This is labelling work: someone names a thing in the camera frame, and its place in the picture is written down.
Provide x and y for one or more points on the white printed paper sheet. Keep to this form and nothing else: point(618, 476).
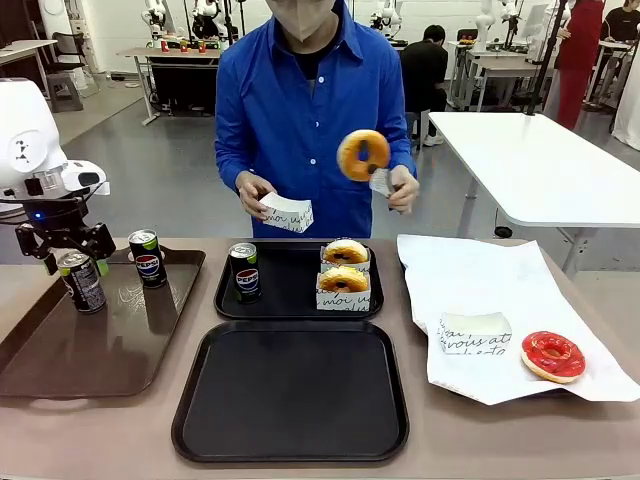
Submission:
point(470, 280)

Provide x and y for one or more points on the standing person red apron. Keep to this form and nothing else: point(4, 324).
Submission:
point(577, 55)

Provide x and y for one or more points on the person's left forearm blue sleeve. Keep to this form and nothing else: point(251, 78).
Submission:
point(402, 147)

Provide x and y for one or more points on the background white work table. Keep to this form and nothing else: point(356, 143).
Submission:
point(500, 67)

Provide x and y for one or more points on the grey plastic stool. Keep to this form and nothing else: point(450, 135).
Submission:
point(65, 92)

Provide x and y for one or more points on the brown plastic tray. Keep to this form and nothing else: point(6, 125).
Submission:
point(85, 350)

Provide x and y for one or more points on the black office chair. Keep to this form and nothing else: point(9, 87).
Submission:
point(70, 47)

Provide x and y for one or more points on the person's right hand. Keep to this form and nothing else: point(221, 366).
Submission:
point(250, 192)

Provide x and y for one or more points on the seated person in black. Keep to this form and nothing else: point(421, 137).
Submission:
point(424, 70)

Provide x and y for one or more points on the black Pepsi can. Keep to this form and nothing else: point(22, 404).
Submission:
point(246, 277)
point(148, 262)
point(85, 287)

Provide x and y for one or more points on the grey blue stool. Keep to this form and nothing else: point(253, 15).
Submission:
point(414, 130)

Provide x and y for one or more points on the boxed glazed donut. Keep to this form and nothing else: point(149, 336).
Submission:
point(345, 267)
point(344, 301)

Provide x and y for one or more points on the person's left hand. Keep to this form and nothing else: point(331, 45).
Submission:
point(406, 192)

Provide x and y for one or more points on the black floor socket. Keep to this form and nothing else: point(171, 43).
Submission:
point(503, 231)

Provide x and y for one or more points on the person in blue shirt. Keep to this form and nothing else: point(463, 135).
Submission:
point(305, 115)

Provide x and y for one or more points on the large white table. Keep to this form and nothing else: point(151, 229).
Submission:
point(540, 165)

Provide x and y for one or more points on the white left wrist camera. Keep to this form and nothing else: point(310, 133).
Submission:
point(100, 189)

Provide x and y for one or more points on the beige side table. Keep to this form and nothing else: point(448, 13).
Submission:
point(22, 49)

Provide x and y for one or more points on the red glazed donut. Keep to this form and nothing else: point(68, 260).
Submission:
point(552, 356)

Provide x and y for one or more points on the white draped cover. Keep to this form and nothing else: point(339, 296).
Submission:
point(627, 105)

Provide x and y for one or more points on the large black serving tray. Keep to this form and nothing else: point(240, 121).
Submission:
point(291, 395)

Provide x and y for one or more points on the beige face mask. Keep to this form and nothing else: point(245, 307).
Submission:
point(302, 20)

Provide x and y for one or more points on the background table black panel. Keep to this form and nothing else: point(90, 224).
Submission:
point(172, 75)

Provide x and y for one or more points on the person in black t-shirt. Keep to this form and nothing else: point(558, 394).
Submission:
point(620, 25)

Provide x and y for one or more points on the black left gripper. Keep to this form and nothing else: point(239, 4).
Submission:
point(60, 222)

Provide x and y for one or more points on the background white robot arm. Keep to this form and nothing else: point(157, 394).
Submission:
point(484, 22)
point(206, 15)
point(387, 17)
point(155, 17)

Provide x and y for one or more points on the metal tongs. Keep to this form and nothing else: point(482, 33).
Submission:
point(382, 181)

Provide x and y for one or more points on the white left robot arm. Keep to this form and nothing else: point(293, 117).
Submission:
point(25, 130)

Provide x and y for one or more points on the black tripod pole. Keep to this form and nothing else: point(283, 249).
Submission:
point(546, 55)

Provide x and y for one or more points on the person's right forearm blue sleeve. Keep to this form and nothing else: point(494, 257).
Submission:
point(227, 160)

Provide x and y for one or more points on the white printed paper box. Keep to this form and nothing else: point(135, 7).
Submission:
point(475, 337)
point(290, 215)

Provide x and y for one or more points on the small black serving tray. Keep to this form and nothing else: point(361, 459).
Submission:
point(290, 280)

